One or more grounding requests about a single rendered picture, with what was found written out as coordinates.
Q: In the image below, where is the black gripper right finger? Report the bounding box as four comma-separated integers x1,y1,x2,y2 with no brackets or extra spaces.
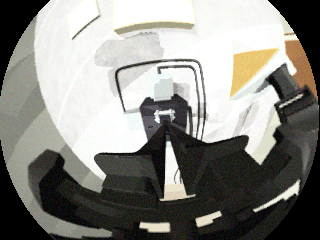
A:
168,124,249,196

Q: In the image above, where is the white flat square slab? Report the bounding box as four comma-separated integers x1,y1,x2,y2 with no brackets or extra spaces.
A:
68,0,100,40

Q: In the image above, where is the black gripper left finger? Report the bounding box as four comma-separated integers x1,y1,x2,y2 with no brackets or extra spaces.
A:
93,124,167,199

